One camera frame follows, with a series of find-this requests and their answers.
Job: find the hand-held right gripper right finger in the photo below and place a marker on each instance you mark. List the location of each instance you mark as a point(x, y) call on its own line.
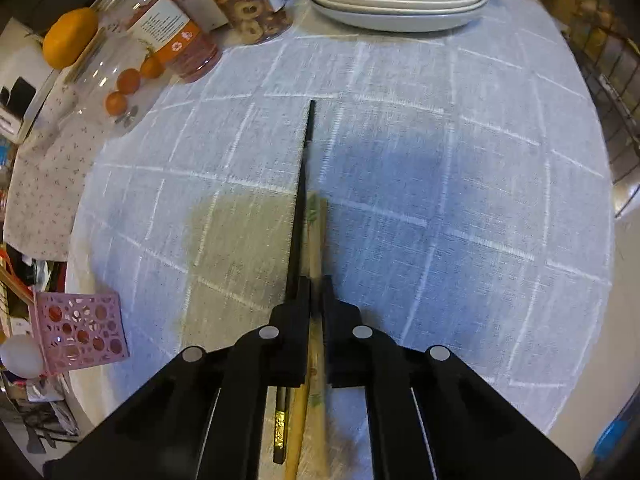
point(345, 355)

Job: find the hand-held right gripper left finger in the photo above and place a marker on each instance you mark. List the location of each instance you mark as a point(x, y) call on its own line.
point(292, 340)

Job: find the plain bamboo chopstick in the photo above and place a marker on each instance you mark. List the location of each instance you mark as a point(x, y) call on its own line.
point(296, 435)

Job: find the pale green printed chopstick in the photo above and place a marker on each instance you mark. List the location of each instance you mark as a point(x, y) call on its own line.
point(317, 240)

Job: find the black chopstick with gold end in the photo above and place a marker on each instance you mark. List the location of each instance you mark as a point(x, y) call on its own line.
point(304, 185)

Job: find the pink perforated utensil holder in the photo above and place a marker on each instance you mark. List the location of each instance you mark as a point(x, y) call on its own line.
point(80, 330)

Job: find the blue plastic object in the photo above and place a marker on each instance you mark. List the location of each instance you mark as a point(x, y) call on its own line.
point(615, 442)

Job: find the floral side table cloth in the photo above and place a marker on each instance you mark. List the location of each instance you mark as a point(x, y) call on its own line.
point(50, 185)

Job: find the small orange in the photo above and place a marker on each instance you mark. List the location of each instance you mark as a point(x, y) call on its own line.
point(128, 81)
point(151, 66)
point(116, 103)

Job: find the clear jar with wooden lid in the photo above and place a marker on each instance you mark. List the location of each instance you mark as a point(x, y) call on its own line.
point(95, 85)

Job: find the jar of red dried fruit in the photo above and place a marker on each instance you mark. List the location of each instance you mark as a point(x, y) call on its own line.
point(170, 35)

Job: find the stacked white bowls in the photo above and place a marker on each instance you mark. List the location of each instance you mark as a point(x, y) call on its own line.
point(395, 21)

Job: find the jar of dried fruit rings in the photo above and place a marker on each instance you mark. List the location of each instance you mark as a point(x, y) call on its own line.
point(250, 5)

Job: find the cream air fryer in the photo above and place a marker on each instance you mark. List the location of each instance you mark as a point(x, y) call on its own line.
point(20, 90)

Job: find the large orange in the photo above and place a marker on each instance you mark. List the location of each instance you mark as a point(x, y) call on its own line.
point(70, 37)

